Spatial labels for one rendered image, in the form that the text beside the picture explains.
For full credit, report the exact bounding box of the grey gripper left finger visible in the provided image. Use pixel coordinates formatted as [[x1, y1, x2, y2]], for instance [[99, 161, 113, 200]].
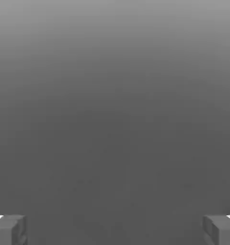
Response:
[[0, 214, 28, 245]]

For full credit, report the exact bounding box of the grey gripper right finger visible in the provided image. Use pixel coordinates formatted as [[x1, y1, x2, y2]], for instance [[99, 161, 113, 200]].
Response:
[[202, 214, 230, 245]]

